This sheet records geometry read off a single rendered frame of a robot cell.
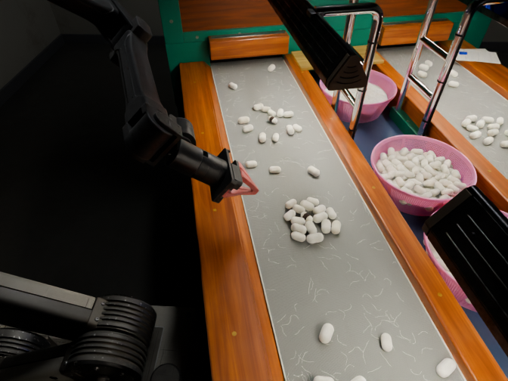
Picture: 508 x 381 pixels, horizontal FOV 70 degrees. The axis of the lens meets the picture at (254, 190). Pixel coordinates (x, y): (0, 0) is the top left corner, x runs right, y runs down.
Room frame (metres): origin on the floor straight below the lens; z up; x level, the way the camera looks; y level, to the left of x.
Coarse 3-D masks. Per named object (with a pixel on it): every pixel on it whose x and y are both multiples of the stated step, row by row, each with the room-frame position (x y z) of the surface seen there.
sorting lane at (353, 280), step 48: (240, 96) 1.14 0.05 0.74; (288, 96) 1.14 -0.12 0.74; (240, 144) 0.86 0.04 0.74; (288, 144) 0.86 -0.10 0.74; (288, 192) 0.66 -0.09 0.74; (336, 192) 0.66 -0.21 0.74; (288, 240) 0.50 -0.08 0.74; (336, 240) 0.50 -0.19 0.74; (384, 240) 0.50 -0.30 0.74; (288, 288) 0.38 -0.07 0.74; (336, 288) 0.38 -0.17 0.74; (384, 288) 0.38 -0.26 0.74; (288, 336) 0.28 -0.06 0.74; (336, 336) 0.28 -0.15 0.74; (432, 336) 0.28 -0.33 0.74
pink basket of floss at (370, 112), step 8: (376, 72) 1.26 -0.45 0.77; (320, 80) 1.19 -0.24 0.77; (376, 80) 1.24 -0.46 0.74; (384, 80) 1.22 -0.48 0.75; (392, 80) 1.19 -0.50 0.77; (384, 88) 1.20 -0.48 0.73; (392, 88) 1.16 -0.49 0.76; (328, 96) 1.10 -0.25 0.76; (392, 96) 1.08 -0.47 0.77; (344, 104) 1.06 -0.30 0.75; (368, 104) 1.03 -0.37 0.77; (376, 104) 1.04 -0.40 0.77; (384, 104) 1.07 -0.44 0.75; (344, 112) 1.07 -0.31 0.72; (368, 112) 1.05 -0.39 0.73; (376, 112) 1.07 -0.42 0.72; (344, 120) 1.08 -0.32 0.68; (360, 120) 1.06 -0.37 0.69; (368, 120) 1.07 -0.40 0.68
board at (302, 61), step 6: (360, 48) 1.45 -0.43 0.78; (366, 48) 1.45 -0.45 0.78; (294, 54) 1.39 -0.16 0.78; (300, 54) 1.39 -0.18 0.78; (360, 54) 1.39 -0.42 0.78; (300, 60) 1.34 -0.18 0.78; (306, 60) 1.34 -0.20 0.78; (378, 60) 1.34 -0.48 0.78; (300, 66) 1.29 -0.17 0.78; (306, 66) 1.29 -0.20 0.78
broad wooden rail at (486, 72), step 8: (448, 40) 1.56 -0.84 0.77; (464, 40) 1.56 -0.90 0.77; (448, 48) 1.48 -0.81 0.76; (464, 48) 1.47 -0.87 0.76; (472, 48) 1.47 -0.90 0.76; (464, 64) 1.36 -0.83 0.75; (472, 64) 1.33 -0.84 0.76; (480, 64) 1.33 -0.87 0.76; (488, 64) 1.33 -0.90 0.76; (496, 64) 1.33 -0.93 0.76; (472, 72) 1.30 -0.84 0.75; (480, 72) 1.27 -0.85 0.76; (488, 72) 1.27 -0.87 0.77; (496, 72) 1.27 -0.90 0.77; (504, 72) 1.27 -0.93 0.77; (488, 80) 1.22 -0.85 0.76; (496, 80) 1.20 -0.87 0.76; (504, 80) 1.20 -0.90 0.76; (496, 88) 1.17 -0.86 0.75; (504, 88) 1.14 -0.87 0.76; (504, 96) 1.13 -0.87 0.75
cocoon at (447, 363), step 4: (444, 360) 0.24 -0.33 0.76; (448, 360) 0.23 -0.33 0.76; (452, 360) 0.24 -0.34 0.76; (440, 364) 0.23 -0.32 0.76; (444, 364) 0.23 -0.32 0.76; (448, 364) 0.23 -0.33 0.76; (452, 364) 0.23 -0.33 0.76; (436, 368) 0.22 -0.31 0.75; (440, 368) 0.22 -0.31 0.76; (444, 368) 0.22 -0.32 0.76; (448, 368) 0.22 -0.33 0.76; (452, 368) 0.22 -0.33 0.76; (440, 372) 0.22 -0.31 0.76; (444, 372) 0.22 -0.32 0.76; (448, 372) 0.22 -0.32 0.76; (444, 376) 0.21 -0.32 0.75
